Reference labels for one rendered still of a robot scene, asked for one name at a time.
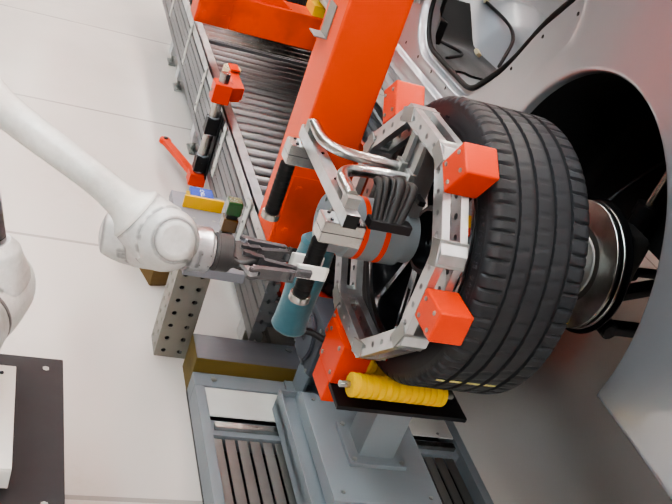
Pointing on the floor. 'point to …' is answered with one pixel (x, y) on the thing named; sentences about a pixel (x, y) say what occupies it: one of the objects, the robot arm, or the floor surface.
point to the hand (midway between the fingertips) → (309, 266)
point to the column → (178, 314)
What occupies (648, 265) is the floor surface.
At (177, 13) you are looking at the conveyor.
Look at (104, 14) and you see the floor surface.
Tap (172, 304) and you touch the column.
